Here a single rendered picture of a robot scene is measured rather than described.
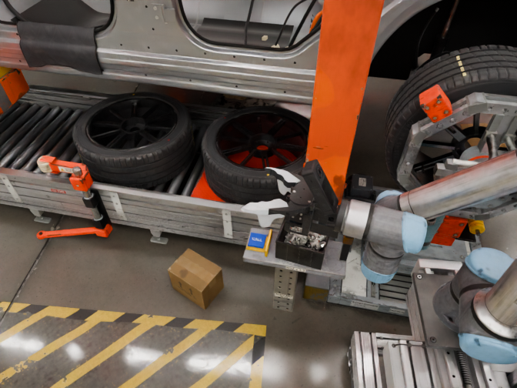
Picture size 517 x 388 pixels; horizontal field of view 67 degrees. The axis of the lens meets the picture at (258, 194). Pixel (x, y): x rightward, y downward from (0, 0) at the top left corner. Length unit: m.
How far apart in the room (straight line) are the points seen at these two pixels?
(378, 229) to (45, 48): 1.99
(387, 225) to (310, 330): 1.30
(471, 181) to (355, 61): 0.57
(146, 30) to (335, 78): 1.06
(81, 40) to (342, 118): 1.41
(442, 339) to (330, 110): 0.76
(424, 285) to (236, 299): 1.09
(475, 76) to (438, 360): 0.90
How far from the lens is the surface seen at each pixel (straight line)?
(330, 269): 1.66
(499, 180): 0.85
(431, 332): 1.19
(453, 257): 2.17
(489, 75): 1.54
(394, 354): 1.24
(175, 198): 2.01
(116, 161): 2.14
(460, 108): 1.49
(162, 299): 2.14
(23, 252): 2.60
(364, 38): 1.24
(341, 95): 1.33
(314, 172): 0.74
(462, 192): 0.87
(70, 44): 2.31
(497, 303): 0.93
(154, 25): 2.03
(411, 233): 0.79
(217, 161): 2.01
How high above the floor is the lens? 1.82
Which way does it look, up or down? 46 degrees down
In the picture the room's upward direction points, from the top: straight up
